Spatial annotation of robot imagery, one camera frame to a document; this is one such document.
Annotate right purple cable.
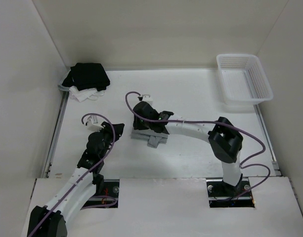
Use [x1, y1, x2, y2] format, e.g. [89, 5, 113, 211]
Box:
[125, 91, 270, 202]

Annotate folded white tank top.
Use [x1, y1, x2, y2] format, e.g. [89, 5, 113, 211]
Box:
[58, 72, 105, 103]

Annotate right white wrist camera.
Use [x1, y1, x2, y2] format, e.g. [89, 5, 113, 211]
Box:
[138, 94, 153, 105]

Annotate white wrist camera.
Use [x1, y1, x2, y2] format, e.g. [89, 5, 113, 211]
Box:
[85, 115, 104, 132]
[138, 94, 153, 105]

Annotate grey tank top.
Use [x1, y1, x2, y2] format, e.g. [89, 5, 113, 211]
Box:
[130, 129, 169, 148]

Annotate purple cable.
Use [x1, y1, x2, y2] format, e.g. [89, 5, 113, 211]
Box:
[26, 113, 119, 237]
[125, 91, 270, 202]

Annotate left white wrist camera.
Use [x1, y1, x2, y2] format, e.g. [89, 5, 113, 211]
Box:
[85, 115, 104, 132]

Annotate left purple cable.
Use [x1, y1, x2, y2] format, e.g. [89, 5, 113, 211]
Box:
[26, 113, 119, 237]

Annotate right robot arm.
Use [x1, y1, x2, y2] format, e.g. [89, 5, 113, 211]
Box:
[131, 101, 243, 196]

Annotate folded black tank top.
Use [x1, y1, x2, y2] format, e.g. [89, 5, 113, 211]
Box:
[59, 63, 110, 91]

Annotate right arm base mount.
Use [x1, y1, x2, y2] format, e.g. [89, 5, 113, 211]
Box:
[206, 178, 255, 208]

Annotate white plastic basket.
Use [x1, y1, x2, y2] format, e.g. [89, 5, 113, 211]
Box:
[216, 54, 273, 106]

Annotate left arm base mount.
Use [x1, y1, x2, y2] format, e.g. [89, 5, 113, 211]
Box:
[82, 175, 120, 209]

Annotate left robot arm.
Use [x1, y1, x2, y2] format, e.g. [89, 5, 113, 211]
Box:
[27, 122, 125, 237]

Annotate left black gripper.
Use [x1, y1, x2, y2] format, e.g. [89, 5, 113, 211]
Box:
[95, 121, 124, 158]

